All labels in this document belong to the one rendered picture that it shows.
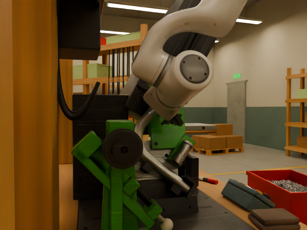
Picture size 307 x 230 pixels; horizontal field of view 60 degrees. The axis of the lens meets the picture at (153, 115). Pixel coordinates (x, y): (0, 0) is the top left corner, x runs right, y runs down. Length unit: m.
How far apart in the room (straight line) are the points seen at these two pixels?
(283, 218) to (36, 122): 0.60
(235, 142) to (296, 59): 2.75
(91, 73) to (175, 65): 3.68
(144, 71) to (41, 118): 0.22
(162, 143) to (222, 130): 6.87
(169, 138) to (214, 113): 10.52
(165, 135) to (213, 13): 0.41
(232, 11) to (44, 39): 0.38
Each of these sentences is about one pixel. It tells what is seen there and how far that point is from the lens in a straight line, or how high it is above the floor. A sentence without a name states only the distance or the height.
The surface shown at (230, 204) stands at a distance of 0.89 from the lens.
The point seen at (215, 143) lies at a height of 0.31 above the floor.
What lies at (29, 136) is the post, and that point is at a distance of 0.57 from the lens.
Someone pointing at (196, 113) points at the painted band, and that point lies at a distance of 11.01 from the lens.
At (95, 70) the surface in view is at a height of 1.75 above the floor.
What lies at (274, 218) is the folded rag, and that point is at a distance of 0.74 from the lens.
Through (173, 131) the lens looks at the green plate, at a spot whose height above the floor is 1.12.
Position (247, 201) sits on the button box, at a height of 0.93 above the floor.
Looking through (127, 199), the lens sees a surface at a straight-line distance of 0.55.
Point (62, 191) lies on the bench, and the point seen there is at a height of 0.88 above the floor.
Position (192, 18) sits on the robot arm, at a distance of 0.57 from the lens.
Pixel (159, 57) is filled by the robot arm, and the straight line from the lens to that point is 0.55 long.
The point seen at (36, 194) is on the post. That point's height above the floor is 1.03.
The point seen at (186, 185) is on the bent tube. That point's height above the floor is 0.97.
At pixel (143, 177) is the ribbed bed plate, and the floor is 0.99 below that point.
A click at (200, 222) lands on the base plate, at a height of 0.90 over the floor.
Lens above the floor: 1.19
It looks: 1 degrees down
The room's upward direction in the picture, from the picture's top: straight up
